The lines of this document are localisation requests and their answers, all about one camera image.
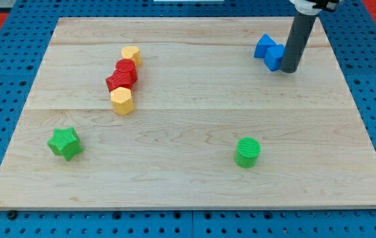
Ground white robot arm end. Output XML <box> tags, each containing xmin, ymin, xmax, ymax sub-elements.
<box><xmin>289</xmin><ymin>0</ymin><xmax>344</xmax><ymax>16</ymax></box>

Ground wooden board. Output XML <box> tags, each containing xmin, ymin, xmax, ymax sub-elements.
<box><xmin>0</xmin><ymin>17</ymin><xmax>376</xmax><ymax>211</ymax></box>

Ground green cylinder block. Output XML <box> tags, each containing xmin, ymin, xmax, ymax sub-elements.
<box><xmin>234</xmin><ymin>138</ymin><xmax>261</xmax><ymax>168</ymax></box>

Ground yellow hexagon block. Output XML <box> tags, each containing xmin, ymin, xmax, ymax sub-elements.
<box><xmin>110</xmin><ymin>87</ymin><xmax>134</xmax><ymax>115</ymax></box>

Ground red cylinder block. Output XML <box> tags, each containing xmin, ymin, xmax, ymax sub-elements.
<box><xmin>115</xmin><ymin>59</ymin><xmax>138</xmax><ymax>83</ymax></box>

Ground red crescent block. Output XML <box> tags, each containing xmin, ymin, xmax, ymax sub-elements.
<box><xmin>105</xmin><ymin>71</ymin><xmax>133</xmax><ymax>92</ymax></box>

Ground yellow heart block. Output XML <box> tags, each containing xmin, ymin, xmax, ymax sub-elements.
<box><xmin>121</xmin><ymin>46</ymin><xmax>142</xmax><ymax>65</ymax></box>

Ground blue cube block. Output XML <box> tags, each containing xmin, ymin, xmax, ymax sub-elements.
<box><xmin>264</xmin><ymin>44</ymin><xmax>285</xmax><ymax>71</ymax></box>

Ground blue triangle block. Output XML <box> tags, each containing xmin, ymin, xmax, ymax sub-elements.
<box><xmin>254</xmin><ymin>34</ymin><xmax>276</xmax><ymax>58</ymax></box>

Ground green star block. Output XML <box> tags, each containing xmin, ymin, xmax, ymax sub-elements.
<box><xmin>47</xmin><ymin>127</ymin><xmax>83</xmax><ymax>161</ymax></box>

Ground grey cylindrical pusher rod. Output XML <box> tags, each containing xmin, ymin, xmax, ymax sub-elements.
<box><xmin>280</xmin><ymin>11</ymin><xmax>316</xmax><ymax>73</ymax></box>

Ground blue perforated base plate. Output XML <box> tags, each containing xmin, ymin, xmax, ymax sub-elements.
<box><xmin>0</xmin><ymin>0</ymin><xmax>376</xmax><ymax>237</ymax></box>

